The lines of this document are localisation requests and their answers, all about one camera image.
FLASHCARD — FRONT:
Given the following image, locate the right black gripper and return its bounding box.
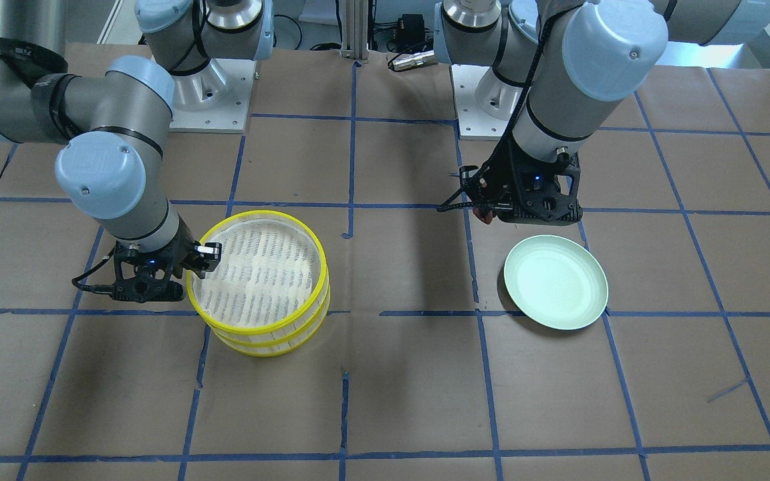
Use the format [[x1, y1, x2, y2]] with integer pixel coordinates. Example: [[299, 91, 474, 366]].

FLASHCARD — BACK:
[[112, 221, 223, 301]]

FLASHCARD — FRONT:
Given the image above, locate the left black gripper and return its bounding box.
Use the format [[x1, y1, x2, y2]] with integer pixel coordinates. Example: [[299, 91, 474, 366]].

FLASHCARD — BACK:
[[437, 139, 583, 224]]

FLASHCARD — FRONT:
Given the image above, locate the yellow steamer layer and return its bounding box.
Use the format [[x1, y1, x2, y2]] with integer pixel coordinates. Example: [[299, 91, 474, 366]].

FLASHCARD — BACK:
[[208, 287, 332, 358], [186, 210, 330, 335]]

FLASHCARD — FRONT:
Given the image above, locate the brown bun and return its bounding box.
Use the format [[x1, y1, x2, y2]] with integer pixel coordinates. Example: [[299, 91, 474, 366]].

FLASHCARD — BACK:
[[473, 207, 496, 225]]

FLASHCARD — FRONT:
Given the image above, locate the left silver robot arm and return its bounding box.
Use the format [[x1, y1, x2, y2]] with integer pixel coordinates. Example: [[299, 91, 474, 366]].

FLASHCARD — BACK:
[[434, 1, 770, 225]]

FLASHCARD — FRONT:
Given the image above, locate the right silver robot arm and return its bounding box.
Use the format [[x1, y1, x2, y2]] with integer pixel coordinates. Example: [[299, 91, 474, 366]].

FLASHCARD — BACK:
[[0, 1, 274, 303]]

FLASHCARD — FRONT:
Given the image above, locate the light green plate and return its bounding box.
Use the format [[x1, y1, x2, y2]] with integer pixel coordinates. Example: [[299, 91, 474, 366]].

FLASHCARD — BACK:
[[502, 234, 609, 331]]

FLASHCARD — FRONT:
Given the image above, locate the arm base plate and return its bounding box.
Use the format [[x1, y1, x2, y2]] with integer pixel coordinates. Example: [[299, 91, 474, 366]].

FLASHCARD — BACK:
[[169, 59, 257, 134], [451, 65, 521, 140]]

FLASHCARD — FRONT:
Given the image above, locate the aluminium frame post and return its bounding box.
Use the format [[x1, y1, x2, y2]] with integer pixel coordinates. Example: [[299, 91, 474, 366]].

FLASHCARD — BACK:
[[334, 1, 375, 63]]

